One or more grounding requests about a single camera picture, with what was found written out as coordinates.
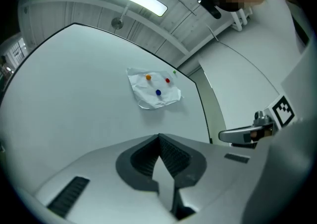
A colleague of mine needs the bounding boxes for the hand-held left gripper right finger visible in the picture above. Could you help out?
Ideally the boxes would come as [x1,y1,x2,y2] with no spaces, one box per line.
[158,133,255,224]

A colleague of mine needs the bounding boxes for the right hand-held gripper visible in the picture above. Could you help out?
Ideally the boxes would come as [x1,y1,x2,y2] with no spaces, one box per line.
[218,95,297,149]

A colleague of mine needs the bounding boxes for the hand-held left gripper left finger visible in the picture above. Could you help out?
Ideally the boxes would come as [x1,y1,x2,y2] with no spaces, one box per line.
[36,133,174,224]

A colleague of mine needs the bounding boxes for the white paper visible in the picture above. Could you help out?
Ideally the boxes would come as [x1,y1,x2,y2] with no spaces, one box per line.
[126,67,184,110]

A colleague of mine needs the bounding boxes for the person's white printed t-shirt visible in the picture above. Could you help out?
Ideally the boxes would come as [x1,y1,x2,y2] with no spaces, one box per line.
[241,0,317,224]

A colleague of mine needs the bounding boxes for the white ceiling pipes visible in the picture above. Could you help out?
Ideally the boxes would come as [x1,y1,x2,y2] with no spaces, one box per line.
[231,7,253,32]

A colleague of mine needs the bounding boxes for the window with blinds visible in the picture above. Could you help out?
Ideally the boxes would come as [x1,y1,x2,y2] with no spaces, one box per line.
[6,38,29,70]

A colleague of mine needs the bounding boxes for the round grey ceiling fixture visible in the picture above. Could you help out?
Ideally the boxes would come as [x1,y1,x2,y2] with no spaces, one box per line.
[111,17,124,30]

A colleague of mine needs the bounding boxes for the black head-mounted camera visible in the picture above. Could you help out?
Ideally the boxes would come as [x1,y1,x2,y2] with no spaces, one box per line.
[197,0,222,20]

